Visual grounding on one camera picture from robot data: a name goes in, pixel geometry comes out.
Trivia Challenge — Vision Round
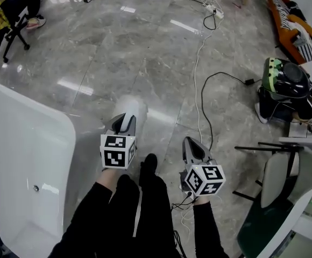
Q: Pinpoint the long white cable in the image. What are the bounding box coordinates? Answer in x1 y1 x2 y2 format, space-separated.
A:
193 16 224 146

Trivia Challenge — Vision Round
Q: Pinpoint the white flat box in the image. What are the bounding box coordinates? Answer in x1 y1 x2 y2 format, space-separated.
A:
288 120 308 139

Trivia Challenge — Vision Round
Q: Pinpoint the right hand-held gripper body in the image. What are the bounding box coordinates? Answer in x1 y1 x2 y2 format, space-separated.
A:
179 157 226 198

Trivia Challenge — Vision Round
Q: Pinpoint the black metal frame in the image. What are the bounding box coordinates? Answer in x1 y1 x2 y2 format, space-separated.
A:
232 141 305 202

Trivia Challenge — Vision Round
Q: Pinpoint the black white striped cushion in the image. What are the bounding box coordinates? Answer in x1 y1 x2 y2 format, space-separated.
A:
293 28 312 63

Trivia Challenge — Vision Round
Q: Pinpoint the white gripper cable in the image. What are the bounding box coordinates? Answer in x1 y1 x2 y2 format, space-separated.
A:
180 195 223 232

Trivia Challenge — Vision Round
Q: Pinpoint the white power strip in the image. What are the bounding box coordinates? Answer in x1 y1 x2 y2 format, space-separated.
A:
205 3 225 19

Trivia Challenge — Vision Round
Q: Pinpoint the person's left forearm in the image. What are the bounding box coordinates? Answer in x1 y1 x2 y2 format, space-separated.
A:
48 168 123 258

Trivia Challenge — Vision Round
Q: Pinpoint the person's black clothed body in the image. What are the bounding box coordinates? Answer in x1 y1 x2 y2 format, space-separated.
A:
96 165 185 258

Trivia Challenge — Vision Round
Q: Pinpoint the person's black shoe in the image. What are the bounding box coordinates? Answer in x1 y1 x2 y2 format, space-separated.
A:
140 153 159 177

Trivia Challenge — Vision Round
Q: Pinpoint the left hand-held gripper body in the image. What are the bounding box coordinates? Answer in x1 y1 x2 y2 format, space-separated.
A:
100 129 138 171

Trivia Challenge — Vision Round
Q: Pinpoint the black office chair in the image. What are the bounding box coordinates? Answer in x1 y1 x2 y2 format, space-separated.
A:
0 0 42 64

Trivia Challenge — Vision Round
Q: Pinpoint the white bathtub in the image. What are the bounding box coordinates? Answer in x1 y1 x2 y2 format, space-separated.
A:
0 80 76 258

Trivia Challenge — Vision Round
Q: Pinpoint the short looped black cable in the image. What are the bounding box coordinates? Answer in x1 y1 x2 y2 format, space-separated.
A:
203 9 218 31

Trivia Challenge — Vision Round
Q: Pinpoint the person's right forearm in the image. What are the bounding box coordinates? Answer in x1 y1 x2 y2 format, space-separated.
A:
192 197 230 258

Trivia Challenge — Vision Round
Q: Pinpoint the white counter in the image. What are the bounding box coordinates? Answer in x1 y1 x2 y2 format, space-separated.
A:
266 135 312 258

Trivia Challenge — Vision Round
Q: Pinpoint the long black cable with adapter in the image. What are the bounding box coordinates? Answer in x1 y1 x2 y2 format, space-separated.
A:
200 71 262 152

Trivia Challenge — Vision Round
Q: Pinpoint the orange sofa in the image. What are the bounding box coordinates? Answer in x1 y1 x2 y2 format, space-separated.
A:
263 0 312 66

